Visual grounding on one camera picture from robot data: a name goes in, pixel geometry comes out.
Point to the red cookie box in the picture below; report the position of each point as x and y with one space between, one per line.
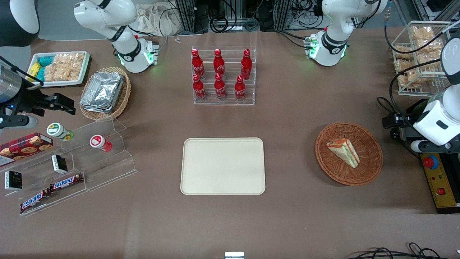
25 146

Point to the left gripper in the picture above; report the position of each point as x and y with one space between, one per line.
404 124

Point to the white cloth bag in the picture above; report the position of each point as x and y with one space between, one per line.
158 19

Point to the round brown wicker basket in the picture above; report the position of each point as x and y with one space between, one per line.
366 169

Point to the clear bag of crackers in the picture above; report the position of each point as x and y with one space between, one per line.
422 33
411 80
431 46
402 52
405 66

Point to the aluminium foil container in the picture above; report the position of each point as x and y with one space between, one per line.
94 109
102 90

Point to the white rectangular snack tray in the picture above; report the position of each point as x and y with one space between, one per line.
61 83

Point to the clear acrylic bottle rack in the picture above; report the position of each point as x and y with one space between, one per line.
230 99

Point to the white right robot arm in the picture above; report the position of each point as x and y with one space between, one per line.
122 39

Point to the aluminium frame post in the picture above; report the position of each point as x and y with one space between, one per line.
186 16
283 14

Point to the clear acrylic stepped shelf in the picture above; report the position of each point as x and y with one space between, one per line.
104 169

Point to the green lid cup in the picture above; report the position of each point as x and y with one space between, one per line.
57 130

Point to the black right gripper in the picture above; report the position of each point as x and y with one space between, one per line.
28 101

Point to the snickers chocolate bar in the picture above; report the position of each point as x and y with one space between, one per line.
34 200
66 182

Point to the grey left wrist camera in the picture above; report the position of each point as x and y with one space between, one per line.
420 146

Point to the red cola bottle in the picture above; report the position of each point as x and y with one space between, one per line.
220 89
246 65
240 90
198 90
197 65
219 65

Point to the oval light wicker basket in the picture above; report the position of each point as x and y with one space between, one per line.
124 95

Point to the red lid cup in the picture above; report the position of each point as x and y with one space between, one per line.
99 141

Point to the yellow snack packet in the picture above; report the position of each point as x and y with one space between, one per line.
34 69

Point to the teal snack packet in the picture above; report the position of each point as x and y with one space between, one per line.
46 60
40 73

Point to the white block at table edge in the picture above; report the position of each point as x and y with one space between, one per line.
234 255

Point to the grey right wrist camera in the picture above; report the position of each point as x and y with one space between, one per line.
18 122

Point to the yellow emergency stop box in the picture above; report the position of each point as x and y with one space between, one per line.
444 180

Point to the small black box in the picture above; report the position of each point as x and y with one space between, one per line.
13 180
59 163

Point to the beige plastic tray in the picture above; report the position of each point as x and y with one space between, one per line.
222 166

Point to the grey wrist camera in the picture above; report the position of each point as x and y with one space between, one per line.
18 122
420 146

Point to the rice cracker bag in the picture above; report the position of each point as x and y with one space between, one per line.
70 59
61 73

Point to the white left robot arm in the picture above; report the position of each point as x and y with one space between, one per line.
334 39

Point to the triangle sandwich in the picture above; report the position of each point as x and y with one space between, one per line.
345 151

